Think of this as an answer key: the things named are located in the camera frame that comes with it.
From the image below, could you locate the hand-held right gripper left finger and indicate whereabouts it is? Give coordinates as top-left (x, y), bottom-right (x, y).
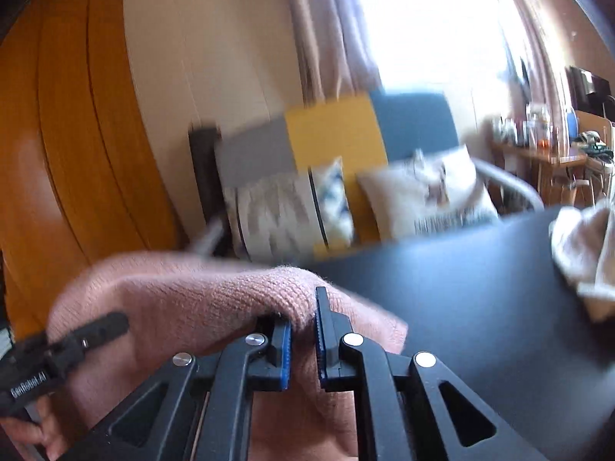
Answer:
top-left (60, 314), bottom-right (294, 461)

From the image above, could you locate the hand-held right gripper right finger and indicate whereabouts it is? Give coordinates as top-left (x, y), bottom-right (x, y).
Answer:
top-left (314, 287), bottom-right (549, 461)

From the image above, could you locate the group of jars and bottles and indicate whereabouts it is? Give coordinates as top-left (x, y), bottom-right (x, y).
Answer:
top-left (492, 103), bottom-right (565, 149)

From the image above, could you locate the bright window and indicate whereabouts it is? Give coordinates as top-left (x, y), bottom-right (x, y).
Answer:
top-left (346, 0), bottom-right (522, 101)

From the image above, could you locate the white knit sweater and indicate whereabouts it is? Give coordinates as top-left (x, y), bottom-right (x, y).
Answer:
top-left (550, 204), bottom-right (615, 322)

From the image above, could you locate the black padded object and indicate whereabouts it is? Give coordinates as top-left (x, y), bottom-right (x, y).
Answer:
top-left (188, 125), bottom-right (236, 255)

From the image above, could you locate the beige patterned curtain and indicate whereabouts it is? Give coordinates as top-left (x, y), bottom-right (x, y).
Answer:
top-left (480, 0), bottom-right (570, 123)
top-left (281, 0), bottom-right (385, 106)

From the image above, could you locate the tiger print pillow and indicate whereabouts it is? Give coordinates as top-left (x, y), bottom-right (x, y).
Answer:
top-left (223, 156), bottom-right (356, 262)

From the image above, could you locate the person's left hand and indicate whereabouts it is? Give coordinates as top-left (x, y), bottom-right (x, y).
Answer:
top-left (0, 394), bottom-right (65, 461)

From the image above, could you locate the deer print pillow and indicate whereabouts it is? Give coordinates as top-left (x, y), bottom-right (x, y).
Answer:
top-left (356, 144), bottom-right (500, 241)

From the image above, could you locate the black flat monitor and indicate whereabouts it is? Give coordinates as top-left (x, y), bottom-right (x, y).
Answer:
top-left (567, 65), bottom-right (615, 121)

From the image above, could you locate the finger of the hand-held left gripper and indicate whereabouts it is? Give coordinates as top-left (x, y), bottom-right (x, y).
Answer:
top-left (71, 311), bottom-right (130, 352)

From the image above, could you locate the wooden side table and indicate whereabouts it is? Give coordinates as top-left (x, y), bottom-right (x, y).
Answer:
top-left (490, 139), bottom-right (592, 207)

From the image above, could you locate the pink knit sweater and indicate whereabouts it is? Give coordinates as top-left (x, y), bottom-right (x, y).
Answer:
top-left (45, 252), bottom-right (409, 461)

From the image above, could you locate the grey yellow blue sofa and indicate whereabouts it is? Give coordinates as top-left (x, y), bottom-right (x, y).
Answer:
top-left (187, 91), bottom-right (546, 260)

